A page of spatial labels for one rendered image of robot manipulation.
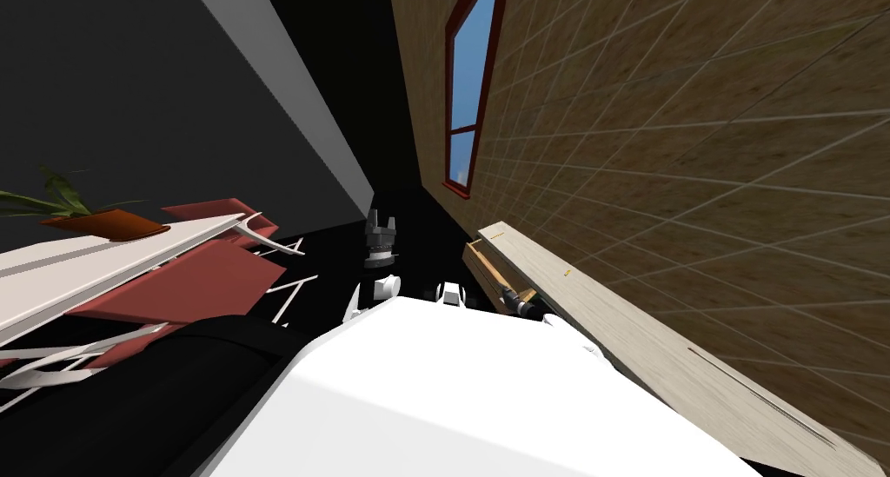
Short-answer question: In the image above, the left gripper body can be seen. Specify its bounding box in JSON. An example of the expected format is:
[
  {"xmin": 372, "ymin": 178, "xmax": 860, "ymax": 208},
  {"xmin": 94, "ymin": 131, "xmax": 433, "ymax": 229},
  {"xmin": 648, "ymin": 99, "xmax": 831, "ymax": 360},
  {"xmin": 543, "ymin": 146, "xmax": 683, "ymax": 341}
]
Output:
[{"xmin": 364, "ymin": 226, "xmax": 400, "ymax": 256}]

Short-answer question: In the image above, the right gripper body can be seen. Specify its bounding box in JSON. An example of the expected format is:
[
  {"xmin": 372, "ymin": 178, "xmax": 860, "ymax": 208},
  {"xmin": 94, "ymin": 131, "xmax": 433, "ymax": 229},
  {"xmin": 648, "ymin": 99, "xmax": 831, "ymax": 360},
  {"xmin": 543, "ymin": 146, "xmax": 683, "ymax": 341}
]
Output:
[{"xmin": 501, "ymin": 286, "xmax": 541, "ymax": 321}]

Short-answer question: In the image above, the wooden drawer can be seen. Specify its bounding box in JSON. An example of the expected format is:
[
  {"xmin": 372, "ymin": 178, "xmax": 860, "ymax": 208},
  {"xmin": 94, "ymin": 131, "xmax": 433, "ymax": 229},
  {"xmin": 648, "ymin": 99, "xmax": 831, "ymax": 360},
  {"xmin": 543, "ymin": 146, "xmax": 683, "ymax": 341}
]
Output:
[{"xmin": 462, "ymin": 236, "xmax": 539, "ymax": 315}]

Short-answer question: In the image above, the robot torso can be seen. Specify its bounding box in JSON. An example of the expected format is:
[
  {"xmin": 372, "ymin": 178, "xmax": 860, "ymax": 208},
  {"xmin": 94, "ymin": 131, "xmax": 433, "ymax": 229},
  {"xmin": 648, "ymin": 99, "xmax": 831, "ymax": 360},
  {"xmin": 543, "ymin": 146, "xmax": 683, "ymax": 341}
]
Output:
[{"xmin": 197, "ymin": 281, "xmax": 766, "ymax": 477}]

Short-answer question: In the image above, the light wooden cabinet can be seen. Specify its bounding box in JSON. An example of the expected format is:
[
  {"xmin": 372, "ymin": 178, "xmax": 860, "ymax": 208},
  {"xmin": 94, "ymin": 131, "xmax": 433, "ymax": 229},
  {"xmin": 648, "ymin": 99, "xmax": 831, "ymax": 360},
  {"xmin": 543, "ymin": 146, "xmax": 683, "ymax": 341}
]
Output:
[{"xmin": 462, "ymin": 220, "xmax": 874, "ymax": 477}]

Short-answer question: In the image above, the red chair with white legs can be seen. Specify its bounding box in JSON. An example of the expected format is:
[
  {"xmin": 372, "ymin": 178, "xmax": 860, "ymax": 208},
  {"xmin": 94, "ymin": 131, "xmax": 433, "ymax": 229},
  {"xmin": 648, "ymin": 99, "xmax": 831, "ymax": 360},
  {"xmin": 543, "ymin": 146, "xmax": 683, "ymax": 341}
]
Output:
[
  {"xmin": 160, "ymin": 196, "xmax": 306, "ymax": 257},
  {"xmin": 0, "ymin": 321, "xmax": 170, "ymax": 414},
  {"xmin": 64, "ymin": 236, "xmax": 321, "ymax": 328}
]

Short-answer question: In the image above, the red framed window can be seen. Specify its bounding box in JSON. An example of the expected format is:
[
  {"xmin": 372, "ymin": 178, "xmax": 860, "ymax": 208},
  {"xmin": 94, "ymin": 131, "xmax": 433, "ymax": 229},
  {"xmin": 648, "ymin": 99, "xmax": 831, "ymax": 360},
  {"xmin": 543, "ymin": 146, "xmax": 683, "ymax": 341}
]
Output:
[{"xmin": 442, "ymin": 0, "xmax": 512, "ymax": 200}]

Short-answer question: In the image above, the green plant in orange pot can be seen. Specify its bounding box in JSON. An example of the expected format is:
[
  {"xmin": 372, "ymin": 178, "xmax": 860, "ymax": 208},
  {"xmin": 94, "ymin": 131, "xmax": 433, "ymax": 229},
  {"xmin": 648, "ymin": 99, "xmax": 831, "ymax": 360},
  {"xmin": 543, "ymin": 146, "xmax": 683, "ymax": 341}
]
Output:
[{"xmin": 0, "ymin": 165, "xmax": 172, "ymax": 242}]

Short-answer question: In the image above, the white table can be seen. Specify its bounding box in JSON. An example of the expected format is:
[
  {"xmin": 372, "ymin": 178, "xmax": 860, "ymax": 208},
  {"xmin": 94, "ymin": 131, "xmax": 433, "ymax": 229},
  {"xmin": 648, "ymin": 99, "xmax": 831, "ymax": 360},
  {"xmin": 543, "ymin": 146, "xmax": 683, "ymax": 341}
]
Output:
[{"xmin": 0, "ymin": 212, "xmax": 307, "ymax": 348}]

